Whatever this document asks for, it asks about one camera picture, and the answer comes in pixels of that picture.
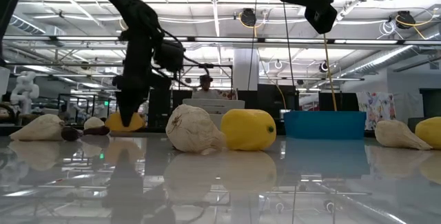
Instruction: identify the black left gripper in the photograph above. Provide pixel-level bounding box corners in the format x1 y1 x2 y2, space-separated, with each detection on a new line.
113 30 163 128

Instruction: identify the yellow lemon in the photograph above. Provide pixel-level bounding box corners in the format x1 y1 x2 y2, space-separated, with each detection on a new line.
220 108 278 152
414 116 441 150
104 111 147 132

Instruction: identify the small garlic bulb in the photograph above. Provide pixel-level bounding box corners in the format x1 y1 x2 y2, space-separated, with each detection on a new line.
83 116 106 131

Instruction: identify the small dark sweet potato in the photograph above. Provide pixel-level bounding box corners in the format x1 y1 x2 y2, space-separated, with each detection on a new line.
61 126 83 142

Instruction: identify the large elongated garlic bulb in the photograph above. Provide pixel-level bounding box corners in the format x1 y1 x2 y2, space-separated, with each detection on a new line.
9 113 66 142

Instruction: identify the black screen panel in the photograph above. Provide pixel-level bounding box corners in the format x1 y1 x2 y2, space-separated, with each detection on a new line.
257 83 300 111
172 90 193 107
148 89 172 128
318 92 360 112

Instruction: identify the person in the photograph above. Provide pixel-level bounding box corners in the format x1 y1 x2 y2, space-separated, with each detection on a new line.
191 74 223 100

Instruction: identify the white slotted plastic basket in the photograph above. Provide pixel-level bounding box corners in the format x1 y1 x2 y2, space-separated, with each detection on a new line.
182 98 246 131

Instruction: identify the long horizontal light bar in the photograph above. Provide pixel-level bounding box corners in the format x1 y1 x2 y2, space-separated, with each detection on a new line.
0 34 441 46

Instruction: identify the white building column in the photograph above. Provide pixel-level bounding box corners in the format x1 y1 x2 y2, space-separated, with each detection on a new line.
233 48 260 90

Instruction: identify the white robot figure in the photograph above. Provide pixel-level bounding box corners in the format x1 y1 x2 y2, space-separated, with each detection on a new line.
9 71 41 116

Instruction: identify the blue plastic basket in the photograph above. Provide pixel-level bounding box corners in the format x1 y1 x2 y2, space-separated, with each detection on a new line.
283 110 367 140

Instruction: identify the colourful floral cloth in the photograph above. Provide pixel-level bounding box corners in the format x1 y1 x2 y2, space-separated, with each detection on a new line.
356 91 397 131

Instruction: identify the white hanging cloth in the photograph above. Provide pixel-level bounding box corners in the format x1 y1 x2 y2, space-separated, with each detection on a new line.
394 92 424 125

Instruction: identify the dark green cabinet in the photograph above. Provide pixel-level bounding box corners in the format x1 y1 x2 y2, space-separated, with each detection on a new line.
419 88 441 119

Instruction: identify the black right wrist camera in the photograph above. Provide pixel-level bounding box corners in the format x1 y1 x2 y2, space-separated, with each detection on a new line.
304 4 338 35

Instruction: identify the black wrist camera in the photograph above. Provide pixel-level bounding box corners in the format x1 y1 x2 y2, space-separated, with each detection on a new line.
153 40 186 74
304 4 338 35

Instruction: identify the black ceiling cable reel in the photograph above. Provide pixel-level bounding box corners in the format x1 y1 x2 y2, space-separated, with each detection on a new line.
395 10 416 30
238 8 258 28

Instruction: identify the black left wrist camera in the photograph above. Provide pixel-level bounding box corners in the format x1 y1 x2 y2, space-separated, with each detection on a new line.
153 40 186 74

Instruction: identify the yellow hanging cable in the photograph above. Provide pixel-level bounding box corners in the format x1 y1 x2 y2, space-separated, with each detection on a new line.
322 33 338 112

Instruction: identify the black metal frame stand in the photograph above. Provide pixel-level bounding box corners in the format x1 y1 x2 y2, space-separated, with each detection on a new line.
178 63 234 90

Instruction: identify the silver air duct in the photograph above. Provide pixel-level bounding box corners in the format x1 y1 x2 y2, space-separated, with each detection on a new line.
339 27 441 79

